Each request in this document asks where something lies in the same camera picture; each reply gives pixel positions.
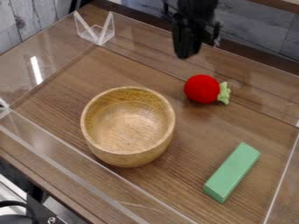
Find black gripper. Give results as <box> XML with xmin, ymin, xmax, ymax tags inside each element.
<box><xmin>162</xmin><ymin>0</ymin><xmax>221</xmax><ymax>60</ymax></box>

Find red plush fruit green leaves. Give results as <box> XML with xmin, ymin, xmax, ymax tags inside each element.
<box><xmin>182</xmin><ymin>74</ymin><xmax>230</xmax><ymax>105</ymax></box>

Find wooden bowl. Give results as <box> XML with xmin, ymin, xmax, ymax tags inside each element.
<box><xmin>80</xmin><ymin>86</ymin><xmax>174</xmax><ymax>167</ymax></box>

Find green rectangular block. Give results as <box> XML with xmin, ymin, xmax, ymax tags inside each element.
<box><xmin>202</xmin><ymin>143</ymin><xmax>260</xmax><ymax>204</ymax></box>

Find clear acrylic tray enclosure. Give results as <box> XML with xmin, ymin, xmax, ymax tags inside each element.
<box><xmin>0</xmin><ymin>6</ymin><xmax>299</xmax><ymax>224</ymax></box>

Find black metal bracket with cable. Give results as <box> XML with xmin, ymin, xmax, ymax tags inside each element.
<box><xmin>0</xmin><ymin>193</ymin><xmax>69</xmax><ymax>224</ymax></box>

